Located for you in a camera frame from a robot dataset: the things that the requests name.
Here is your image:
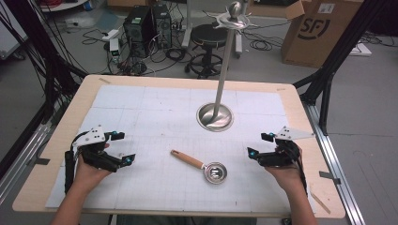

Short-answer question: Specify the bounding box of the person's left hand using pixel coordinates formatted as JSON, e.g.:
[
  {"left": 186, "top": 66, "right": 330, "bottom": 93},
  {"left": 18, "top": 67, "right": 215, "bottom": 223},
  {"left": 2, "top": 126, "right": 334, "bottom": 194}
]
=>
[{"left": 72, "top": 142, "right": 113, "bottom": 190}]

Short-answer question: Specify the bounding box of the slim black computer tower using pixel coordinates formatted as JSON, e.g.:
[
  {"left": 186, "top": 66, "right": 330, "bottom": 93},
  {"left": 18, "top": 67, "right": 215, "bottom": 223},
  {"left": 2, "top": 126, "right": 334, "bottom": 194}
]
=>
[{"left": 151, "top": 3, "right": 174, "bottom": 50}]

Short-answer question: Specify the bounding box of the person's right hand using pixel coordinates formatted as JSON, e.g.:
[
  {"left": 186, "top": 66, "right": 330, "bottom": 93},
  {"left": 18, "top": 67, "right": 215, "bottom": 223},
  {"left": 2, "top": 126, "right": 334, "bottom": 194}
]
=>
[{"left": 264, "top": 146, "right": 306, "bottom": 192}]

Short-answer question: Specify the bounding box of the small white device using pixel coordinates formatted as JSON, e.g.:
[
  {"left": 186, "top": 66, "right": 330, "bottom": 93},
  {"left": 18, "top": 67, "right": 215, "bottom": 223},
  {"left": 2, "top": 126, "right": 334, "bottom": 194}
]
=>
[{"left": 109, "top": 37, "right": 122, "bottom": 63}]

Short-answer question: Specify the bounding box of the black round stool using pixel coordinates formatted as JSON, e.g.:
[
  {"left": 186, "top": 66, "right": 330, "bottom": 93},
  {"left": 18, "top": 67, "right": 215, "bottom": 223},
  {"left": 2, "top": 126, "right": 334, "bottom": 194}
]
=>
[{"left": 186, "top": 23, "right": 230, "bottom": 80}]

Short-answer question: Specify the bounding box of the black metal frame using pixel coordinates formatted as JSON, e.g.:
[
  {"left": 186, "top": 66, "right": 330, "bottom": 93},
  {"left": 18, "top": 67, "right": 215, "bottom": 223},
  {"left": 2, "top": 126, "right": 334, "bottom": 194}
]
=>
[
  {"left": 0, "top": 0, "right": 89, "bottom": 126},
  {"left": 293, "top": 0, "right": 390, "bottom": 136}
]

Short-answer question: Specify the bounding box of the large cardboard box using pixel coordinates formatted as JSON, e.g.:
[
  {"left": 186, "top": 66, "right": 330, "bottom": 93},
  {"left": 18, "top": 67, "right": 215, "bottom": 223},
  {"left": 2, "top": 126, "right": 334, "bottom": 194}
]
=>
[{"left": 280, "top": 0, "right": 366, "bottom": 69}]

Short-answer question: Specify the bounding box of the aluminium rail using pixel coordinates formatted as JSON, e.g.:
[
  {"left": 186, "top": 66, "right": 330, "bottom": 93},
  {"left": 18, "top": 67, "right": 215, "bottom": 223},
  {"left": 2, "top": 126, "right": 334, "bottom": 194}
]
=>
[
  {"left": 301, "top": 102, "right": 366, "bottom": 225},
  {"left": 0, "top": 122, "right": 54, "bottom": 204}
]

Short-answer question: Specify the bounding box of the flat white box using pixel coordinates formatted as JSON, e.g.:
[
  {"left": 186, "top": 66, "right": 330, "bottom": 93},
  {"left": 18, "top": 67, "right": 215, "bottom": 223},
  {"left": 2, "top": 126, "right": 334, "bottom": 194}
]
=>
[{"left": 347, "top": 42, "right": 373, "bottom": 57}]

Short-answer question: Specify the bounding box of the white metal post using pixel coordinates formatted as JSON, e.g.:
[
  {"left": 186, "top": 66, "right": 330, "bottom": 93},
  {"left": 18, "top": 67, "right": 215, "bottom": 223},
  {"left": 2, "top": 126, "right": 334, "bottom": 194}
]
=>
[{"left": 180, "top": 0, "right": 193, "bottom": 49}]

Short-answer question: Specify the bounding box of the wooden table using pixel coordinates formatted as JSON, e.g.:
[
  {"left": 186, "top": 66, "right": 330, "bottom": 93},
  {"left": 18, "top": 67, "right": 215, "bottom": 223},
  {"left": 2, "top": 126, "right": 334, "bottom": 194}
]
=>
[{"left": 12, "top": 74, "right": 346, "bottom": 219}]

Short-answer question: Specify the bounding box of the open cardboard box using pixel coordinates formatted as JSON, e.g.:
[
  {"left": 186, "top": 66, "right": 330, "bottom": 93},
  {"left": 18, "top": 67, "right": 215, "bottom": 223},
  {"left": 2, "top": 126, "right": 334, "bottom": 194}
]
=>
[{"left": 246, "top": 0, "right": 306, "bottom": 21}]

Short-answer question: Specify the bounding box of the metal hook stand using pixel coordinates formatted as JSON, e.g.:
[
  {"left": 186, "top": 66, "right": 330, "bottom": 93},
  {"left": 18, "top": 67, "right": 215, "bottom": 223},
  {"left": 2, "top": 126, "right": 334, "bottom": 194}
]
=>
[{"left": 195, "top": 0, "right": 252, "bottom": 132}]

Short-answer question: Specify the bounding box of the coiled black floor cable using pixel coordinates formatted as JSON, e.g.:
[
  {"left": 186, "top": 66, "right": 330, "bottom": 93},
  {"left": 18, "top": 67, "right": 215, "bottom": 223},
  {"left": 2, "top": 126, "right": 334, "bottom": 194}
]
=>
[{"left": 249, "top": 38, "right": 274, "bottom": 52}]

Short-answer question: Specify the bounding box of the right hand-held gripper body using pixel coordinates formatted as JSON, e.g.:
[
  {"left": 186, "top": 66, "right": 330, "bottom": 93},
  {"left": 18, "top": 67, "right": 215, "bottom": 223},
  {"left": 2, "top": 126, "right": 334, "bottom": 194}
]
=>
[{"left": 258, "top": 126, "right": 315, "bottom": 169}]

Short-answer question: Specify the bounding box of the small ladle with wooden handle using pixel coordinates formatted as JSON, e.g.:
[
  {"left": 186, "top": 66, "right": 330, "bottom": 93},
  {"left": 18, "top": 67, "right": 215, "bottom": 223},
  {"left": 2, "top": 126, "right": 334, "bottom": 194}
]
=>
[{"left": 170, "top": 149, "right": 228, "bottom": 186}]

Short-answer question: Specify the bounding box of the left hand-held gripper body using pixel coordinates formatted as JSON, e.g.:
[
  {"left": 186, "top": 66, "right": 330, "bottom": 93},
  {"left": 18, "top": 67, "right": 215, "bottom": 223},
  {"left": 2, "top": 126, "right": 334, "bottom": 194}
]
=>
[{"left": 64, "top": 125, "right": 124, "bottom": 173}]

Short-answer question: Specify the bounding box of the white grid mat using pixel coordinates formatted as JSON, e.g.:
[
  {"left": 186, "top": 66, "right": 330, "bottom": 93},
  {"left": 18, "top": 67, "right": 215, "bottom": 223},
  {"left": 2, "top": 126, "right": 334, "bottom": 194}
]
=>
[{"left": 45, "top": 84, "right": 317, "bottom": 215}]

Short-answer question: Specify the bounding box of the thin wooden stick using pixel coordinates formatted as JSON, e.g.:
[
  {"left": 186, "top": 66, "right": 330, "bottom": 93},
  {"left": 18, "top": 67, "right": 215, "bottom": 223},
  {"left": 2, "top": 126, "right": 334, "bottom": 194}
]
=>
[{"left": 309, "top": 190, "right": 332, "bottom": 216}]

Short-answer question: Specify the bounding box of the large black computer tower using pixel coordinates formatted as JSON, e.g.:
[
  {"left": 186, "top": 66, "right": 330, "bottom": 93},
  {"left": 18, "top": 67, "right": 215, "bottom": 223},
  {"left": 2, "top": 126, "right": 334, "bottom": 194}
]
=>
[{"left": 122, "top": 5, "right": 158, "bottom": 59}]

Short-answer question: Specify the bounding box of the white power strip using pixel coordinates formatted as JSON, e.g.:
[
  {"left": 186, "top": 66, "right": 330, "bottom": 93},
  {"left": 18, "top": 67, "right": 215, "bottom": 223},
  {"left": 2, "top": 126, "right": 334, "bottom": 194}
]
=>
[{"left": 100, "top": 28, "right": 121, "bottom": 42}]

